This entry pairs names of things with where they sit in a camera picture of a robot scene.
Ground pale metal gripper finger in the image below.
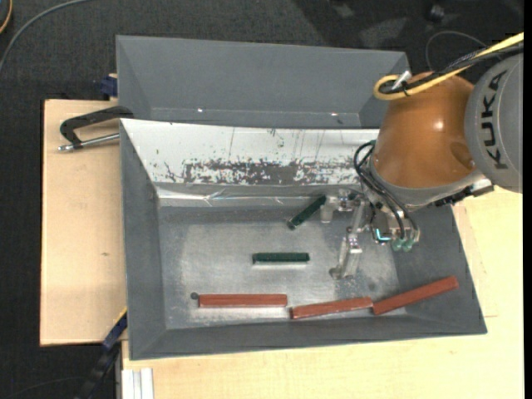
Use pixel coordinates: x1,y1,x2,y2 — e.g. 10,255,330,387
329,234,363,281
320,193,358,224

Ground dark green flat block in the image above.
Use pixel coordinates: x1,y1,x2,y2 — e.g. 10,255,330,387
286,195,328,231
251,252,311,264

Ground red-brown flat block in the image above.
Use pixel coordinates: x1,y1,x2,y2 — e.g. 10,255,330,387
372,275,460,317
288,296,374,320
198,293,288,308

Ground grey metal bin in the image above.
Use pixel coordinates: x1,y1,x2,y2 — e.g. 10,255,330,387
115,34,488,361

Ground pale wood flat board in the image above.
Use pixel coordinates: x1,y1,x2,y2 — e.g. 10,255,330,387
39,99,128,347

